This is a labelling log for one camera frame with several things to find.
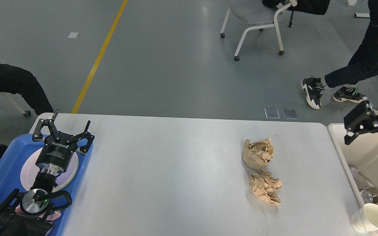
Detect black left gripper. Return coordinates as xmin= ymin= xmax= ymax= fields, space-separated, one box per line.
xmin=32 ymin=109 xmax=95 ymax=174

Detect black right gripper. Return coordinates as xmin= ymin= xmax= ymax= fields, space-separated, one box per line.
xmin=344 ymin=100 xmax=378 ymax=145

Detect pink plate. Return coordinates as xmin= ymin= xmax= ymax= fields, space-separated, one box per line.
xmin=20 ymin=148 xmax=79 ymax=192

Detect small silver foil bag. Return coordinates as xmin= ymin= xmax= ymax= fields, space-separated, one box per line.
xmin=349 ymin=167 xmax=378 ymax=197

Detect white paper cup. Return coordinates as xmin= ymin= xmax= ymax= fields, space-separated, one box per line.
xmin=350 ymin=203 xmax=378 ymax=232

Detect brown paper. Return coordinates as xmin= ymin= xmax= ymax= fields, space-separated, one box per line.
xmin=242 ymin=137 xmax=274 ymax=171
xmin=248 ymin=169 xmax=283 ymax=205

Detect crushed red can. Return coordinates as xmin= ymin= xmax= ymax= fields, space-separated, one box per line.
xmin=360 ymin=189 xmax=373 ymax=204

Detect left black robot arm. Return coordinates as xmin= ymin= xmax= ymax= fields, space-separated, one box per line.
xmin=0 ymin=112 xmax=94 ymax=236

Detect beige plastic bin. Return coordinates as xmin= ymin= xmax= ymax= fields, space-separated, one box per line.
xmin=327 ymin=124 xmax=378 ymax=207

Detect blue plastic tray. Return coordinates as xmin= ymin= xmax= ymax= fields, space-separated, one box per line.
xmin=0 ymin=134 xmax=93 ymax=236

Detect walking person black sneakers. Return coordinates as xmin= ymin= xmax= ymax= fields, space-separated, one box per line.
xmin=301 ymin=0 xmax=378 ymax=109

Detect person in black left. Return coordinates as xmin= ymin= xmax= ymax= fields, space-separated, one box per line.
xmin=0 ymin=61 xmax=54 ymax=164

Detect grey white office chair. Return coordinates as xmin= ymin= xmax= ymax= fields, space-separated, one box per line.
xmin=220 ymin=0 xmax=298 ymax=61

